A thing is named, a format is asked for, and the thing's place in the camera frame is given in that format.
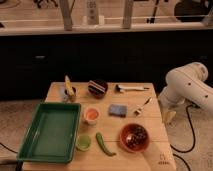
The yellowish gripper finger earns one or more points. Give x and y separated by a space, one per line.
169 116

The blue sponge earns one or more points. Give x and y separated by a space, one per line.
118 110

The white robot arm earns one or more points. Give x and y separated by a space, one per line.
185 83

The green plastic tray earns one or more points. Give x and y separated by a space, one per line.
52 133

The red bowl with beans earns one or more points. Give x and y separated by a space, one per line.
133 138

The green chili pepper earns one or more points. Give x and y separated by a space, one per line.
102 145

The dark striped bowl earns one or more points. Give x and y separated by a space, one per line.
98 88

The orange small cup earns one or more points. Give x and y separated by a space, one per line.
91 115

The green small cup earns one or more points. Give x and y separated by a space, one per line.
83 142

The yellow banana in cup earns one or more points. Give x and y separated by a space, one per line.
70 92

